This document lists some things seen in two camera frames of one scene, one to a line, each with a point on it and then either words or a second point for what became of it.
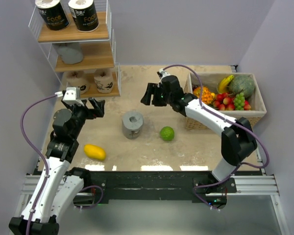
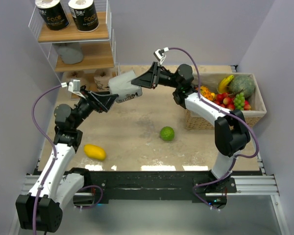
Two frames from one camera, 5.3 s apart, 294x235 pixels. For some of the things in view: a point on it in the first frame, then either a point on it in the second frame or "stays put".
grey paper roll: [132, 122] to [121, 84]
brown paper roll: [104, 80] stays put
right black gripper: [153, 89] to [151, 79]
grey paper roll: [71, 53] stays put
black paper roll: [84, 14] stays put
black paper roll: [52, 13] stays put
